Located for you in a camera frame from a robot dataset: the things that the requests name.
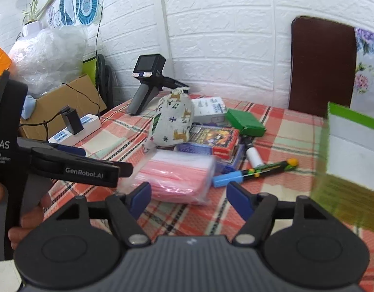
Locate black yellow pen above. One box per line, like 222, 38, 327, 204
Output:
212, 158, 299, 188

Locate pink plastic zip bags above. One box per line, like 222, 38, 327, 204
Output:
117, 150, 217, 205

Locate red blue card box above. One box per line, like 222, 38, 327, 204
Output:
188, 125, 240, 160

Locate green cardboard box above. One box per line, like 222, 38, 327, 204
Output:
311, 102, 374, 232

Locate white patterned drawstring pouch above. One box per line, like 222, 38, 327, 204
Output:
144, 87, 194, 153

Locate white medicine box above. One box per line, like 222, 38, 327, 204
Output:
191, 97, 227, 125

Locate white cylinder marker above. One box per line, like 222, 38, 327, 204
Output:
242, 136, 264, 168

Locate person's left hand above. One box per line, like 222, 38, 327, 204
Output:
0, 183, 51, 250

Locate white power strip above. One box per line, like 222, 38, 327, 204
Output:
48, 113, 102, 146

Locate black charger adapter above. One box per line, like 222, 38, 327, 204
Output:
60, 106, 83, 135

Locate brown cardboard box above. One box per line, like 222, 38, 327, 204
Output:
19, 74, 106, 140

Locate black backpack green panel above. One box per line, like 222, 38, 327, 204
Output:
82, 54, 114, 113

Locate plaid tablecloth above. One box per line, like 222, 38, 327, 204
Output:
42, 90, 374, 292

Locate green small box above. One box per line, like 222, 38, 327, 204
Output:
226, 109, 266, 137

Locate clear plastic bag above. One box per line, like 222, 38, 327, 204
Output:
9, 26, 87, 98

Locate spare grey handheld gripper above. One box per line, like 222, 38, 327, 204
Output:
128, 54, 189, 115

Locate potted plant white vase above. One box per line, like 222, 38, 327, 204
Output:
21, 0, 39, 38

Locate floral white bag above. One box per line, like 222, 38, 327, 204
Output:
350, 28, 374, 118

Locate dark brown headboard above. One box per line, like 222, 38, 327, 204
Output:
288, 16, 357, 117

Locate black power cable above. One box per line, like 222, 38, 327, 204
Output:
19, 0, 107, 129

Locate blue patterned wall fan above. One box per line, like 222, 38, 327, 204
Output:
46, 0, 102, 28

